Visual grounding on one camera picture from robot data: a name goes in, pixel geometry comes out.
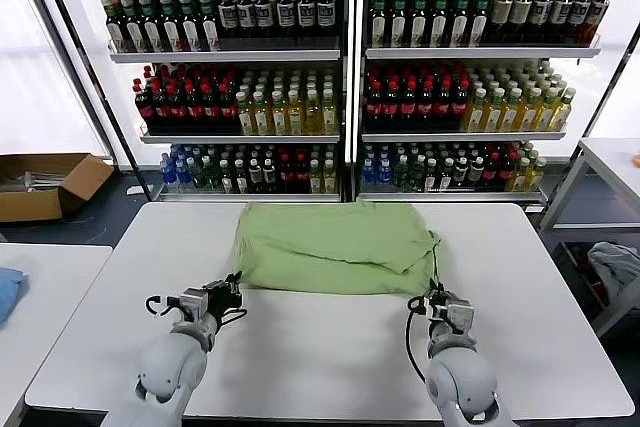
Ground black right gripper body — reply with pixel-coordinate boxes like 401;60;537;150
424;290;451;321

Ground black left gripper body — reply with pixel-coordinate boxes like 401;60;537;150
202;280;245;319

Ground green polo shirt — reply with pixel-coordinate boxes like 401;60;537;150
234;200;444;298

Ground small bottle green label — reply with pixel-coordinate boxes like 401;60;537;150
233;159;250;194
423;159;440;192
218;159;235;194
438;159;455;192

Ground small dark bottle beige label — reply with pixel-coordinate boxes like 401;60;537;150
248;158;265;194
468;158;485;192
262;158;279;194
453;158;470;192

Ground blue water bottle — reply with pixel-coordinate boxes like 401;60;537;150
376;158;393;192
159;154;177;193
360;158;378;192
174;158;191;193

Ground small cola bottle red cap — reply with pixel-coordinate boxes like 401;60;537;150
293;155;310;194
499;153;516;192
278;155;295;194
483;153;501;192

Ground red item under table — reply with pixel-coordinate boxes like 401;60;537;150
574;246;609;298

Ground yellow tea bottle green label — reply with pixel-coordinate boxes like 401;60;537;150
465;88;488;133
235;91;255;136
252;90;271;136
553;88;577;132
286;89;305;136
303;89;322;136
320;89;339;136
485;88;506;133
521;88;543;133
269;90;288;136
538;88;561;133
503;88;524;133

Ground grey cloth pile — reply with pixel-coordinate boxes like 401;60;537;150
587;241;640;308

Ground brown cardboard box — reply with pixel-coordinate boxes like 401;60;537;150
0;152;115;223

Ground blue cloth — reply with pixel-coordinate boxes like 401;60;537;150
0;266;27;328

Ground clear plastic pieces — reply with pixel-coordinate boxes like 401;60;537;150
0;170;76;193

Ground white metal shelf rack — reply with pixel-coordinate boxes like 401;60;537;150
73;0;351;203
355;0;602;205

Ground black slanted pole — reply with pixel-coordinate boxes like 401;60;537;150
542;21;640;212
29;0;154;197

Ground dark drink bottle green cap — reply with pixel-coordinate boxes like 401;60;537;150
179;0;200;53
199;0;221;52
369;0;389;49
451;0;473;49
122;0;143;54
389;0;410;49
410;0;431;49
105;0;125;54
431;0;452;49
140;0;161;53
471;0;492;49
159;0;180;53

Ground dark bottle blue white label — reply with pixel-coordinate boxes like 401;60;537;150
530;0;552;45
296;0;317;50
550;0;572;45
236;0;256;50
276;0;297;50
588;0;612;45
254;0;274;50
569;0;591;45
316;0;336;50
218;0;238;50

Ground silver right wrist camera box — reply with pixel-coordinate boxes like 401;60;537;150
443;298;475;332

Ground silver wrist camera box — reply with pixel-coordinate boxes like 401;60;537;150
178;288;210;322
443;298;475;332

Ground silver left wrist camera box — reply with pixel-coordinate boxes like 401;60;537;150
178;288;210;322

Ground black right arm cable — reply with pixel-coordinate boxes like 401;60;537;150
405;295;432;386

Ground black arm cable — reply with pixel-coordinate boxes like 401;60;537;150
405;295;432;386
145;294;184;319

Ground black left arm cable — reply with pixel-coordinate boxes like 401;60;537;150
145;294;184;319

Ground white frame side table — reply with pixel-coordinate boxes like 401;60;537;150
538;137;640;338

